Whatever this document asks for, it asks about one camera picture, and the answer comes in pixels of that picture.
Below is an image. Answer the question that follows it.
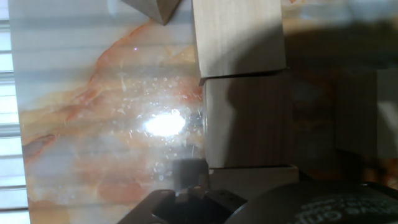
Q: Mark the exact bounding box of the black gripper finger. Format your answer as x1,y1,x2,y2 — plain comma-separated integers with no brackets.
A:
117,158,248,224

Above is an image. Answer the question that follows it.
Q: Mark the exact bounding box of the orange grey marble mat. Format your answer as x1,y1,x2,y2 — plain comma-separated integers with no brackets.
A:
8,0,398,224

